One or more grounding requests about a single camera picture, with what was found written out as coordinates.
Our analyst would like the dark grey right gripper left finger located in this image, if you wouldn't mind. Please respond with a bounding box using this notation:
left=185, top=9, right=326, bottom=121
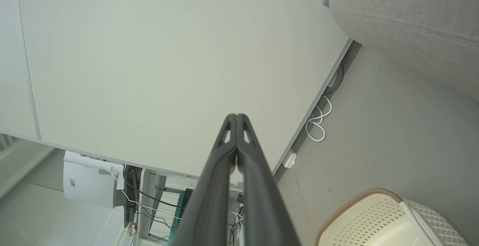
left=172, top=113, right=238, bottom=246

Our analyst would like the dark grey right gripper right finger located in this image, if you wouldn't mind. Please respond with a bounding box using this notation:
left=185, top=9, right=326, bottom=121
left=237, top=113, right=302, bottom=246

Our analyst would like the cream perforated laundry basket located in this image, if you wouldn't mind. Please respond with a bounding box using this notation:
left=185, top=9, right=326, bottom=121
left=314, top=188, right=470, bottom=246

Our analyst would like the black monitor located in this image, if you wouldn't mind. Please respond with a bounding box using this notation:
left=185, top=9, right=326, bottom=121
left=123, top=165, right=143, bottom=228

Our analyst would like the white box appliance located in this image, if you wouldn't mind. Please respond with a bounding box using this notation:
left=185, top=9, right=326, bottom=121
left=62, top=150, right=125, bottom=209

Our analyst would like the grey fabric sofa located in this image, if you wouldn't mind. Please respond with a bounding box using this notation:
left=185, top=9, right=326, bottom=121
left=329, top=0, right=479, bottom=103

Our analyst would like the white cable bundle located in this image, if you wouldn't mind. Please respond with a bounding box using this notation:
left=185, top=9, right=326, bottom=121
left=229, top=208, right=244, bottom=241

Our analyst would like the small white wall box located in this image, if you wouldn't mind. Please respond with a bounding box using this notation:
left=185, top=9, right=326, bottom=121
left=282, top=148, right=298, bottom=170

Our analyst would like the white desk frame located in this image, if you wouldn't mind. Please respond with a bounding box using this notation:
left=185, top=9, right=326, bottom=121
left=140, top=169, right=167, bottom=241

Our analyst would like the white looped cable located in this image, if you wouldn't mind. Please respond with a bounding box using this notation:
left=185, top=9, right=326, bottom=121
left=305, top=95, right=333, bottom=142

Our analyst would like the grey cable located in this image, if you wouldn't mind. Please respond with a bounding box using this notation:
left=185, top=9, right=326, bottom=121
left=323, top=62, right=344, bottom=97

